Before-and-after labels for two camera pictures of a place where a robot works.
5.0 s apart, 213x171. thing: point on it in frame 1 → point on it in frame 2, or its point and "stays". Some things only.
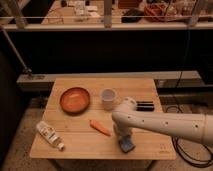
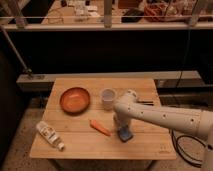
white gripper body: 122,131 → 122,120
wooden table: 76,120 stays
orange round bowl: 74,100 stays
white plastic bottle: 50,134 stays
